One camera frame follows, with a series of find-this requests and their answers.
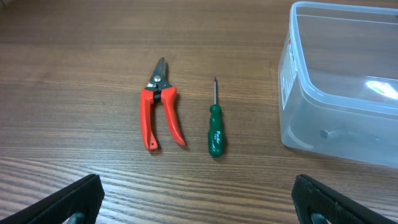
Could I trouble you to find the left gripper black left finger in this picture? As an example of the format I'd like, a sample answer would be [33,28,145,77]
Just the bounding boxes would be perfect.
[1,174,104,224]

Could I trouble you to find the red handled pruning shears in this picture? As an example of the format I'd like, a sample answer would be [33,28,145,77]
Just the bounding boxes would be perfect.
[139,57,187,152]

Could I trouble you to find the green handled screwdriver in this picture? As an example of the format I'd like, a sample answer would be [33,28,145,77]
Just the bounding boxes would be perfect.
[208,78,225,158]

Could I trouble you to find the clear plastic container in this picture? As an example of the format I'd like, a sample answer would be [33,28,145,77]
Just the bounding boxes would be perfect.
[278,1,397,167]

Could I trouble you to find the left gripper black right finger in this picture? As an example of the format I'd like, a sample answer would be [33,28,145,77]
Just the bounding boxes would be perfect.
[291,174,397,224]

